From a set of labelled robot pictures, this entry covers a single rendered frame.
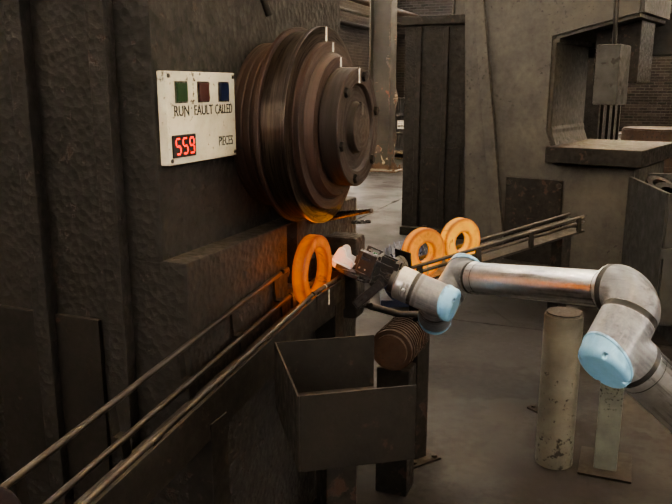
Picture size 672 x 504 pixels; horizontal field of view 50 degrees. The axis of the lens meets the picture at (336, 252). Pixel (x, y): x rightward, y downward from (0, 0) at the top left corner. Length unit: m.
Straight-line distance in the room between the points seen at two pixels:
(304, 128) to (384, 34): 9.11
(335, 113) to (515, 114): 2.84
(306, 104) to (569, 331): 1.16
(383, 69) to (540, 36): 6.48
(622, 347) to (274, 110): 0.87
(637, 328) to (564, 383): 0.85
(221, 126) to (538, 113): 2.96
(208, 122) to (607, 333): 0.93
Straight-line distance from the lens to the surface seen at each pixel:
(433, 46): 5.97
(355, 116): 1.71
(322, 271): 1.91
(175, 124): 1.46
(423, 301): 1.86
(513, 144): 4.41
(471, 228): 2.38
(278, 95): 1.60
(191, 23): 1.56
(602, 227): 4.29
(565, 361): 2.38
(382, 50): 10.70
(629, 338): 1.57
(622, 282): 1.64
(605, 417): 2.49
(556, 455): 2.51
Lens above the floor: 1.21
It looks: 13 degrees down
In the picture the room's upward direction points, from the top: straight up
